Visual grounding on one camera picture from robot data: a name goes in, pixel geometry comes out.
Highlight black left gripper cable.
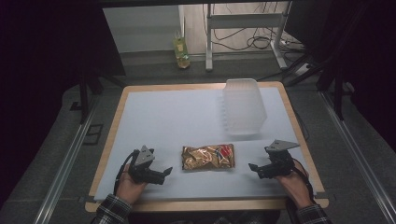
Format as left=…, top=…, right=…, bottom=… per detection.
left=113, top=149, right=140, bottom=196

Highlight gold foil snack packet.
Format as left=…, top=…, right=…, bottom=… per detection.
left=180, top=143, right=236, bottom=172

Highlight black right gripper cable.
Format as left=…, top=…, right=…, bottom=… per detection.
left=291, top=158, right=316, bottom=202

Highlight white foam mat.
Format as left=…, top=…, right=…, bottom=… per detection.
left=93, top=86, right=318, bottom=202

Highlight person's left hand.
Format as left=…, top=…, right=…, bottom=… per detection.
left=116, top=163, right=148, bottom=205

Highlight metal floor rail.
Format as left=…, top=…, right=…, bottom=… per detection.
left=320, top=91, right=396, bottom=223
left=32, top=96, right=101, bottom=224

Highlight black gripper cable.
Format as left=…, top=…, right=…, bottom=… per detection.
left=113, top=149, right=140, bottom=196
left=291, top=158, right=316, bottom=202

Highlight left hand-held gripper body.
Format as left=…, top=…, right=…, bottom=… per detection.
left=129, top=145, right=160, bottom=185

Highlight black floor cables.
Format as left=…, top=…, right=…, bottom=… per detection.
left=202, top=3, right=307, bottom=55

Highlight yellow-green drink bottle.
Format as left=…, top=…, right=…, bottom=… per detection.
left=173, top=29, right=191, bottom=70

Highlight translucent plastic container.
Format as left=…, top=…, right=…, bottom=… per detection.
left=221, top=77, right=268, bottom=136

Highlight white metal desk frame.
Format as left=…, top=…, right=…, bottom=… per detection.
left=205, top=2, right=293, bottom=73

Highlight black metal stand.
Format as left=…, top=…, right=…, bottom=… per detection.
left=78, top=73, right=106, bottom=125
left=316, top=62, right=353, bottom=121

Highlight person's right hand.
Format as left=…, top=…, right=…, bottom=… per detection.
left=275, top=162, right=313, bottom=209

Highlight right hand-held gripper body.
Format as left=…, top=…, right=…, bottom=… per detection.
left=264, top=139, right=301, bottom=179

